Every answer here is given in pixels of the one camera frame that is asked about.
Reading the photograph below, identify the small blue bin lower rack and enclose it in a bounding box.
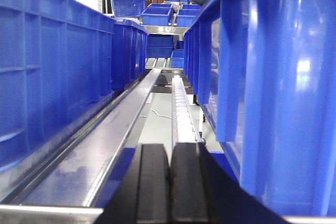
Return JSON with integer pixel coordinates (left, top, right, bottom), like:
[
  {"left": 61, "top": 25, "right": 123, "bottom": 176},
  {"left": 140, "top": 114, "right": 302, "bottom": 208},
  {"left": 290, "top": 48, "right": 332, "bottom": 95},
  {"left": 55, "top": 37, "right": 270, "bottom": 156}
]
[{"left": 171, "top": 50, "right": 184, "bottom": 68}]

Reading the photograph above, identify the blue bin rack middle-left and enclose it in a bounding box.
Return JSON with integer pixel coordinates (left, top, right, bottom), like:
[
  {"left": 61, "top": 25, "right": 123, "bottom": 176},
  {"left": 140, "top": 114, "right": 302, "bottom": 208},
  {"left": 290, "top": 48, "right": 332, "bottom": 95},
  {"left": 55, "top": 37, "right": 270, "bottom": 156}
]
[{"left": 142, "top": 4, "right": 173, "bottom": 26}]

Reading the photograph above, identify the steel divider rail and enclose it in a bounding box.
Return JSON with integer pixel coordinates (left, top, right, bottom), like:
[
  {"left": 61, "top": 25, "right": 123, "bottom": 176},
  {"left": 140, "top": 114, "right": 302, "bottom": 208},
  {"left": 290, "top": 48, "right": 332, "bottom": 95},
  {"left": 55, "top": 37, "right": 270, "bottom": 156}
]
[{"left": 1, "top": 69, "right": 161, "bottom": 207}]

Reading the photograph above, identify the dark blue bin lower rack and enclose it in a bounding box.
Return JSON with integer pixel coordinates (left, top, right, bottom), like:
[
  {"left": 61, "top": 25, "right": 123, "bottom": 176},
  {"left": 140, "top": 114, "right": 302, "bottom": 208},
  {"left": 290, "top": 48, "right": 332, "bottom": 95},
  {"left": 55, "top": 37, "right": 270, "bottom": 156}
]
[{"left": 146, "top": 34, "right": 173, "bottom": 58}]

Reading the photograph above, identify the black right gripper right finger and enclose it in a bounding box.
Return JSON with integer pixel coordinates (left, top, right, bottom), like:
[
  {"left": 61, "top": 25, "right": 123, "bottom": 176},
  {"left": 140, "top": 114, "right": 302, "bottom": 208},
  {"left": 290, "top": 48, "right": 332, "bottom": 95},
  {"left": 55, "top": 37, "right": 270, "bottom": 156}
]
[{"left": 170, "top": 143, "right": 286, "bottom": 223}]

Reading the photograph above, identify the tilted blue bin on rack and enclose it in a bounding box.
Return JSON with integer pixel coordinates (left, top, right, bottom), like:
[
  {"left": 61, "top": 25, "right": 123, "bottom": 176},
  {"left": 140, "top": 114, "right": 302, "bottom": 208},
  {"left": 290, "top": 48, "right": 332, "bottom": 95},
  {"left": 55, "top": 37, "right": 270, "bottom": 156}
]
[{"left": 111, "top": 0, "right": 145, "bottom": 18}]

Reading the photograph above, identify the white roller track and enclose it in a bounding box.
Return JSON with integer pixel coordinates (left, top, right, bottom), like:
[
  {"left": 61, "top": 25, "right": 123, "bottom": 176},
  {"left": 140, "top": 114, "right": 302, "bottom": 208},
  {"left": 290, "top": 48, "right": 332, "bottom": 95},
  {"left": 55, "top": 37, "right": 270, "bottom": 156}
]
[{"left": 172, "top": 75, "right": 206, "bottom": 147}]

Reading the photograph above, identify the large blue bin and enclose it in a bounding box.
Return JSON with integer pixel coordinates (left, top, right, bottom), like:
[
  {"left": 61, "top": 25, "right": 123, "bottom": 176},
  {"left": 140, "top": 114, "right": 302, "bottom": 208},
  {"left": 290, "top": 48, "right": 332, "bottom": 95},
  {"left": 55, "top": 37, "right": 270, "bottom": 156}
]
[
  {"left": 184, "top": 0, "right": 335, "bottom": 217},
  {"left": 1, "top": 0, "right": 115, "bottom": 171}
]

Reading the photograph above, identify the white cable on floor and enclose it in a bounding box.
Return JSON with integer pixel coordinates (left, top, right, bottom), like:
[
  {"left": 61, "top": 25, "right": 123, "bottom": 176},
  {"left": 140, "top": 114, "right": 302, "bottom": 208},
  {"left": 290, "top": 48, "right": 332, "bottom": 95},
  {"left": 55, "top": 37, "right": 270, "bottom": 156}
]
[{"left": 139, "top": 108, "right": 173, "bottom": 120}]

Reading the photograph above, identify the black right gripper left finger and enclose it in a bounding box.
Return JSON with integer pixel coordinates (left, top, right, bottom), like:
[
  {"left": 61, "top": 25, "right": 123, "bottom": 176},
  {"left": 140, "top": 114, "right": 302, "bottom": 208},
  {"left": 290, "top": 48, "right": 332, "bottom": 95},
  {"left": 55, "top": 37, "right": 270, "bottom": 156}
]
[{"left": 95, "top": 143, "right": 170, "bottom": 223}]

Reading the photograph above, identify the blue bin rack middle-right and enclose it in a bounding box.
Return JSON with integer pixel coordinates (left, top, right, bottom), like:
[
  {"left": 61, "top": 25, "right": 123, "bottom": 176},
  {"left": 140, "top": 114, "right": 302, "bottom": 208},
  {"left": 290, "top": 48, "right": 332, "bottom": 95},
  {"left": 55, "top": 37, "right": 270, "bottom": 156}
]
[{"left": 175, "top": 4, "right": 201, "bottom": 27}]

